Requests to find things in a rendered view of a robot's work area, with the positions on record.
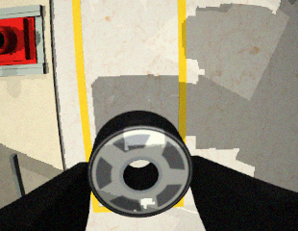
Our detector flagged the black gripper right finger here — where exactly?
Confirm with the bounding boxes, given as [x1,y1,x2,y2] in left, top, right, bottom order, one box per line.
[190,155,298,231]

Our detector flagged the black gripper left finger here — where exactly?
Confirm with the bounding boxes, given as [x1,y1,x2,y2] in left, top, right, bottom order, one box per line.
[0,162,91,231]

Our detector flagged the yellow rectangular outline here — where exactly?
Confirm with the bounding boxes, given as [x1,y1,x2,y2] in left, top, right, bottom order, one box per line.
[72,0,187,213]

